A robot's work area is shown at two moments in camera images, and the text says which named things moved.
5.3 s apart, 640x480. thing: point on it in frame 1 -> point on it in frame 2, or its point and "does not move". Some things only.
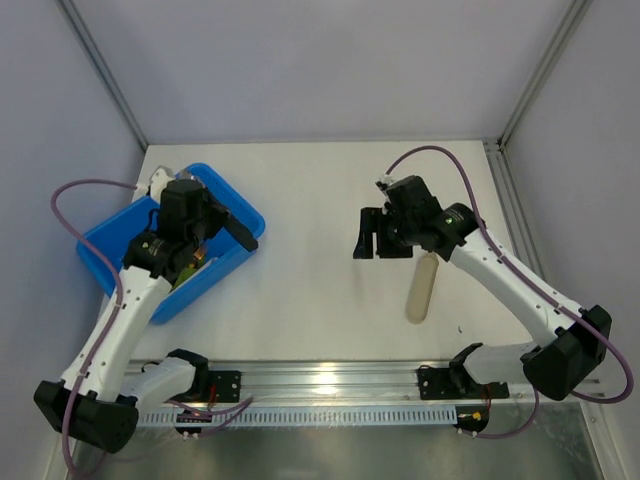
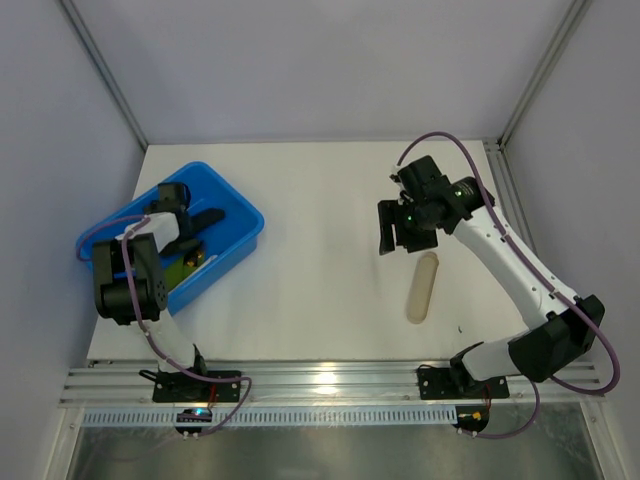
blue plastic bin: [241, 221] does not move
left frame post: [104, 69] does not move
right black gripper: [380, 232] -> [400, 233]
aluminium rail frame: [355, 383] does not move
